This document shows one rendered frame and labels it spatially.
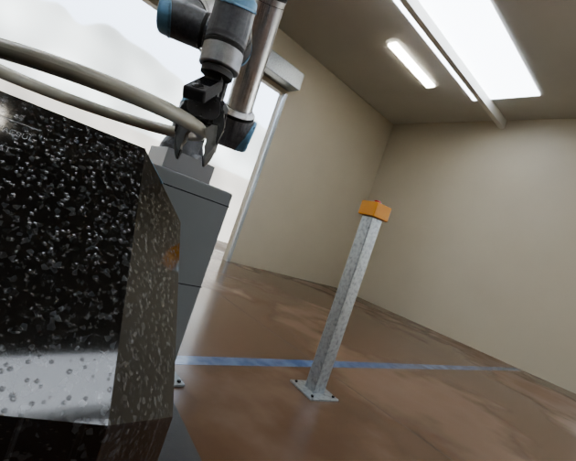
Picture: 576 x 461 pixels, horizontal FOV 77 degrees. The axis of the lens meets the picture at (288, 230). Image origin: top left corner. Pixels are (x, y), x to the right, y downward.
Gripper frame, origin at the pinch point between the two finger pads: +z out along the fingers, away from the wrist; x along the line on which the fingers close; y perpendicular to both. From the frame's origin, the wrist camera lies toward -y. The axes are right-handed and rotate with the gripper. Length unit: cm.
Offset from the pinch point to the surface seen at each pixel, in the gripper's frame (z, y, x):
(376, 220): -4, 114, -72
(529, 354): 103, 439, -434
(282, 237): 50, 617, -37
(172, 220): 11.6, -28.0, -7.8
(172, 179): 6, 60, 22
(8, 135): 6.5, -41.7, 6.5
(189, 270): 40, 70, 8
